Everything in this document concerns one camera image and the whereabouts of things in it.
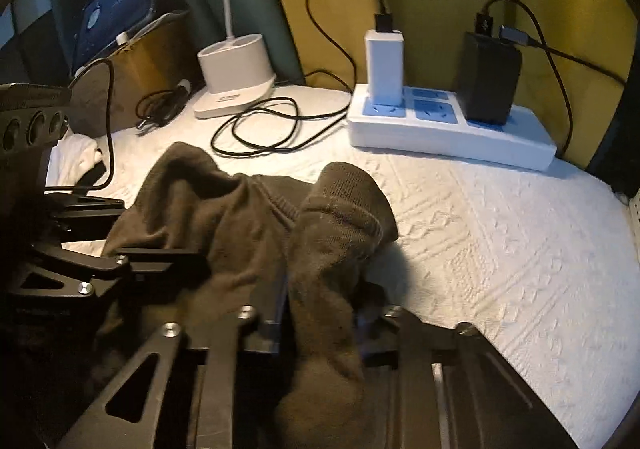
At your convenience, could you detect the brown knit garment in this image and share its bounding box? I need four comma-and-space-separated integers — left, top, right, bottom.
103, 142, 398, 448

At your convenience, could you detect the cardboard box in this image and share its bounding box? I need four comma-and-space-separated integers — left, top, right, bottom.
67, 16, 203, 138

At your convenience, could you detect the tablet with dark screen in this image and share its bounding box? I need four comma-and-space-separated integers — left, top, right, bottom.
70, 0, 158, 73

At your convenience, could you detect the white power strip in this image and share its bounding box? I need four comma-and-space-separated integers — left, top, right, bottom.
347, 84, 556, 172

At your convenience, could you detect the white desk lamp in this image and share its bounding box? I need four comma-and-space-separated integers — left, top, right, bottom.
193, 0, 276, 120

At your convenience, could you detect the black charger adapter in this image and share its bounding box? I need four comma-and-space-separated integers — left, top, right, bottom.
456, 32, 523, 125

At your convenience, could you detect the white charger adapter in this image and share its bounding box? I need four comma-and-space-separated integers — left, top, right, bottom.
364, 30, 404, 107

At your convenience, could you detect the yellow curtain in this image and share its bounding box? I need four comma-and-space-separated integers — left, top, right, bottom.
281, 0, 637, 166

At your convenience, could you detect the black braided cable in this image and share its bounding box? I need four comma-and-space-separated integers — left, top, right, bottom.
43, 57, 117, 195

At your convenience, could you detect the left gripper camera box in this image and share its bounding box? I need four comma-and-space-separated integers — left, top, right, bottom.
0, 83, 70, 215

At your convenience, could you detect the black coiled charging cable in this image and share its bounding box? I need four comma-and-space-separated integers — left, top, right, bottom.
209, 0, 394, 159

